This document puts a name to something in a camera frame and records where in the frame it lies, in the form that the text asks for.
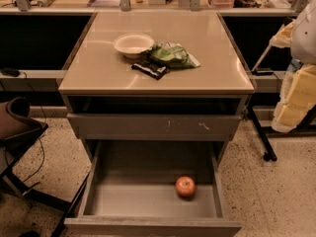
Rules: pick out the white stick with black base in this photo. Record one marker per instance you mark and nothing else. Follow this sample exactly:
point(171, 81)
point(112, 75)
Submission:
point(266, 51)

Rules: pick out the black table leg frame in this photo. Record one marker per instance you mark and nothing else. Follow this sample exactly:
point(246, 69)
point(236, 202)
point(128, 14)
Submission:
point(306, 127)

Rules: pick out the green chip bag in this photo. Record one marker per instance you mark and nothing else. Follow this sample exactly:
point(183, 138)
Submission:
point(171, 55)

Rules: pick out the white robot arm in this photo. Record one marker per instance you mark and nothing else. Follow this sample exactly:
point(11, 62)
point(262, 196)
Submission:
point(303, 38)

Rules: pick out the black snack wrapper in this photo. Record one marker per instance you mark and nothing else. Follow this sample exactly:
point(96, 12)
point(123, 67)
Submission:
point(151, 69)

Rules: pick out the closed grey top drawer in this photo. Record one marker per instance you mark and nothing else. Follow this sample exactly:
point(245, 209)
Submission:
point(154, 127)

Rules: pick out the white paper bowl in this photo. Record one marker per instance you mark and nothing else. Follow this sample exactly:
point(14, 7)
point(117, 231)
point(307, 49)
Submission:
point(133, 45)

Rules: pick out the brown office chair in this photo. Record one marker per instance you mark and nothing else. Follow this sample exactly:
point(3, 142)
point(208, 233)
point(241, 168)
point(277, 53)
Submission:
point(18, 133)

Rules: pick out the black device on ledge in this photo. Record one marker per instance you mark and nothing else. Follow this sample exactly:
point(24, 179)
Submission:
point(10, 72)

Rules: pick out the grey drawer cabinet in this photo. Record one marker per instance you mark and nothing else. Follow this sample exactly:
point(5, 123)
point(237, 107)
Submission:
point(165, 75)

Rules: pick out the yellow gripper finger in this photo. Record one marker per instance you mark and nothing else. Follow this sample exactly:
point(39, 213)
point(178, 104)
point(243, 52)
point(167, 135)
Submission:
point(297, 98)
point(282, 38)

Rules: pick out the red apple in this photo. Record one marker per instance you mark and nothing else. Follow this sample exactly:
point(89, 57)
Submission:
point(185, 186)

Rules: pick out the open grey middle drawer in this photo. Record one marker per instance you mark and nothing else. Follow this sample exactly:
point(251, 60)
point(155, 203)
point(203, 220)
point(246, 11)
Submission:
point(131, 192)

